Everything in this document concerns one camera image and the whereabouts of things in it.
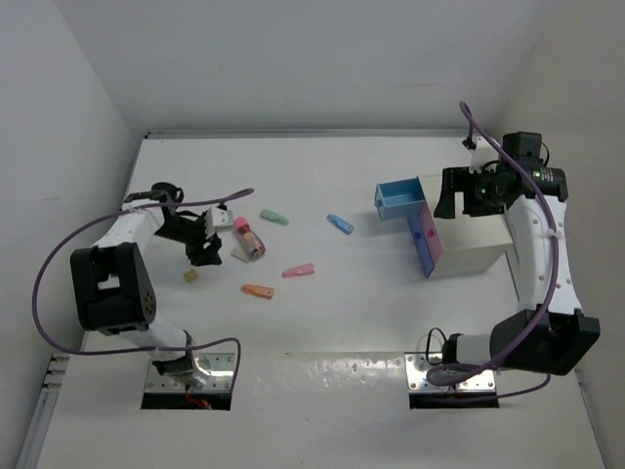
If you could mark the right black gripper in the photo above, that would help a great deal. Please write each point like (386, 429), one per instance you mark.
(456, 180)

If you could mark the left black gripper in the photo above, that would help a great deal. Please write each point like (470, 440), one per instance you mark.
(200, 255)

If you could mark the small yellow eraser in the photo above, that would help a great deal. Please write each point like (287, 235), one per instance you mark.
(190, 275)

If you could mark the white eraser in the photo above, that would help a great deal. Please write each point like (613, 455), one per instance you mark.
(240, 255)

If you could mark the blue drawer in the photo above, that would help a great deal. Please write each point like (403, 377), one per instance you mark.
(399, 199)

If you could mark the clear tube with pink cap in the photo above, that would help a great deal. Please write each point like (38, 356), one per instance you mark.
(250, 243)

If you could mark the orange cap-shaped clip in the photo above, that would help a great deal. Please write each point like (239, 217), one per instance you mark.
(258, 291)

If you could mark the pink cap-shaped clip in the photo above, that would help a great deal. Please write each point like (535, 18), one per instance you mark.
(299, 271)

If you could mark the pink drawer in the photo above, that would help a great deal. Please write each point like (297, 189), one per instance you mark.
(431, 233)

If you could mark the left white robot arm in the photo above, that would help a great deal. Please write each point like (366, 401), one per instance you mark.
(112, 289)

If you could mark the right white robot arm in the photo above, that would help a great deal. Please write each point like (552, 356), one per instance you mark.
(549, 332)

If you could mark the white drawer cabinet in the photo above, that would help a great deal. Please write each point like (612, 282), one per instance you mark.
(471, 245)

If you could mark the purple bottom drawer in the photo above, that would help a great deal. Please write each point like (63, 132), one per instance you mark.
(421, 246)

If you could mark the green cap-shaped clip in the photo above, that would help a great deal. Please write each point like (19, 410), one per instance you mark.
(274, 217)

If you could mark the blue cap-shaped clip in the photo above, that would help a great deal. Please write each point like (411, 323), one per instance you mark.
(340, 224)

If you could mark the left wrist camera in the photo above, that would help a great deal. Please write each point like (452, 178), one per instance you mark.
(217, 218)

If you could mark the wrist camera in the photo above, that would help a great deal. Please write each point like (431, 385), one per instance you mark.
(217, 218)
(481, 152)

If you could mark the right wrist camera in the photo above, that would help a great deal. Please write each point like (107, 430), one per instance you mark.
(481, 152)

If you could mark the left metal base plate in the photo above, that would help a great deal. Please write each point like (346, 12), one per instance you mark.
(212, 373)

